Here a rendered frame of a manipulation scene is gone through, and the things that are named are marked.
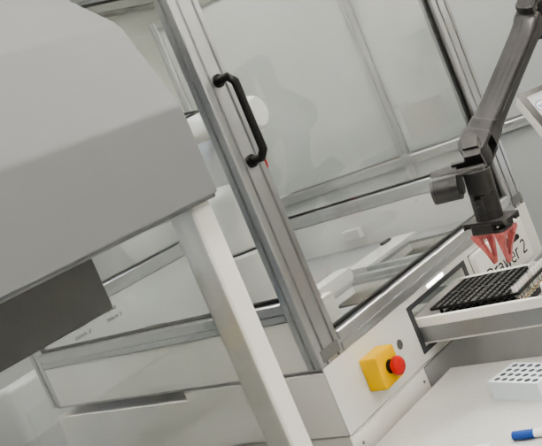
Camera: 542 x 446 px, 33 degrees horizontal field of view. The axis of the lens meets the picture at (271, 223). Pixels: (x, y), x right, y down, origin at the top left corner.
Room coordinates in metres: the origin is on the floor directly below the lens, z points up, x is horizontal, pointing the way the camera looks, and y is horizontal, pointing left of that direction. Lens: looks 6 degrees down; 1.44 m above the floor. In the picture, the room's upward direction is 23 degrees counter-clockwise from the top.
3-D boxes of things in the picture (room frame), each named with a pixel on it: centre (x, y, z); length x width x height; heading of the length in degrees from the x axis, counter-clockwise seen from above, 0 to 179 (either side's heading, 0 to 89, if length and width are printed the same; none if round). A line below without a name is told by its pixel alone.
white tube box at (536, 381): (1.67, -0.34, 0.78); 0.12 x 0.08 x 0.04; 33
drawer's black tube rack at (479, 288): (1.97, -0.39, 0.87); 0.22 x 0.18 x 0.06; 48
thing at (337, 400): (2.41, 0.03, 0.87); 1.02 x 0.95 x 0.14; 138
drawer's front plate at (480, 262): (2.29, -0.52, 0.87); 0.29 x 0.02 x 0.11; 138
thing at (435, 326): (1.98, -0.39, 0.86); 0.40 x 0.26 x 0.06; 48
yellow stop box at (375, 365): (1.80, -0.10, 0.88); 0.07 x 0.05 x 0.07; 138
